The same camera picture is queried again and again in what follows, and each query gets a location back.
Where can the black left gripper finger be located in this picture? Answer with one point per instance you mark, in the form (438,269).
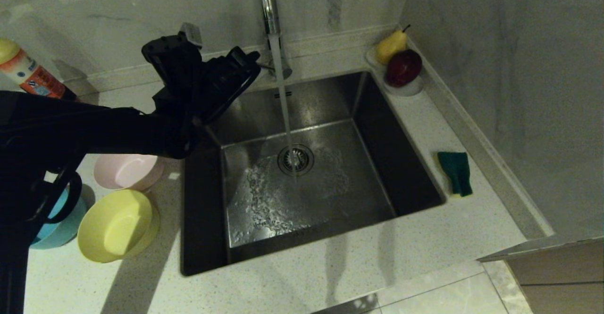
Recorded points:
(240,59)
(226,89)

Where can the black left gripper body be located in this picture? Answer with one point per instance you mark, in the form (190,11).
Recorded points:
(184,78)

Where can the chrome faucet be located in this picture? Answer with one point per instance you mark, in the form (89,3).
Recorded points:
(269,2)

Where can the orange label detergent bottle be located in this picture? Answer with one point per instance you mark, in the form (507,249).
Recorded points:
(28,75)

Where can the blue plastic bowl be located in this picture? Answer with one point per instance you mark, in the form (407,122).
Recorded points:
(61,231)

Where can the green and yellow sponge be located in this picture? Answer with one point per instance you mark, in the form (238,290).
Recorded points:
(454,170)

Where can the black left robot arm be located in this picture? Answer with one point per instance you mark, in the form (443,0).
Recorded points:
(71,130)

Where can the metal sink drain strainer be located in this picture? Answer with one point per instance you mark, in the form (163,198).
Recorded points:
(302,160)

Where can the stainless steel sink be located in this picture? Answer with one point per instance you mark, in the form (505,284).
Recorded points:
(377,130)

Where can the running water stream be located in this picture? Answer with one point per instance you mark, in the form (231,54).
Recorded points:
(283,97)

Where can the pink plastic bowl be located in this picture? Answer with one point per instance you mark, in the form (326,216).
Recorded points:
(127,170)

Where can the yellow pear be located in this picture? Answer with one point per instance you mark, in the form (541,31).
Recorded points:
(389,47)

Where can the dark red apple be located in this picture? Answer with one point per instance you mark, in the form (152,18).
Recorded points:
(403,68)

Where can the yellow plastic bowl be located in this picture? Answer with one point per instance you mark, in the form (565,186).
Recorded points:
(113,226)

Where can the white fruit tray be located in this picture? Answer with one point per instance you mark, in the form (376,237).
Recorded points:
(408,90)

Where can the light wooden cabinet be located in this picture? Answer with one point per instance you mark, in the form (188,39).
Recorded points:
(561,276)

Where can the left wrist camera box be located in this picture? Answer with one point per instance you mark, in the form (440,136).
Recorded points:
(191,33)

